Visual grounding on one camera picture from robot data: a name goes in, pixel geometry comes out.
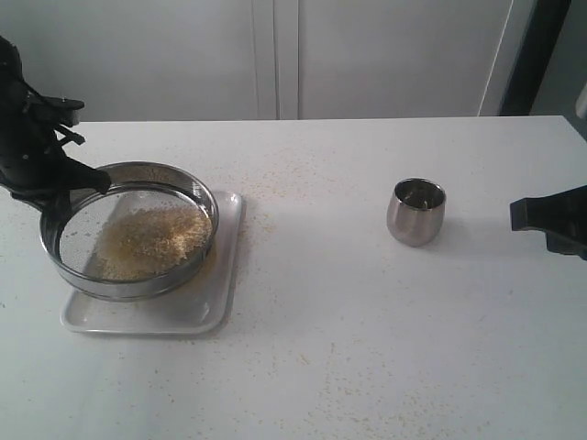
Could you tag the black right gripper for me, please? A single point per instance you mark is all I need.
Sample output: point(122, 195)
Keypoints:
point(562, 216)

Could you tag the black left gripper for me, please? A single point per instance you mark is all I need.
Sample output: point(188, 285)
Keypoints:
point(33, 165)

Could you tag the round stainless steel sieve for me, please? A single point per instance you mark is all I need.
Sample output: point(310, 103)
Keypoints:
point(135, 185)

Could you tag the pile of beige grains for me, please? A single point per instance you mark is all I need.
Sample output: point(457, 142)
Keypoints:
point(148, 243)

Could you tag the stainless steel cup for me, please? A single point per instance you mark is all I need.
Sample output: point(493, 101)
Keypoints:
point(416, 211)

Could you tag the white cabinet with doors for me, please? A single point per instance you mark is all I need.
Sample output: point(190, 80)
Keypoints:
point(232, 60)

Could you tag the white square plastic tray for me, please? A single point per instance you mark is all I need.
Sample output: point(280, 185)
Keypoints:
point(196, 308)

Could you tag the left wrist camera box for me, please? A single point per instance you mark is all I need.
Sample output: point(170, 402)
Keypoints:
point(62, 111)

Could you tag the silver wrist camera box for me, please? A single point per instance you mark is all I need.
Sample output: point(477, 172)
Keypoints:
point(581, 104)

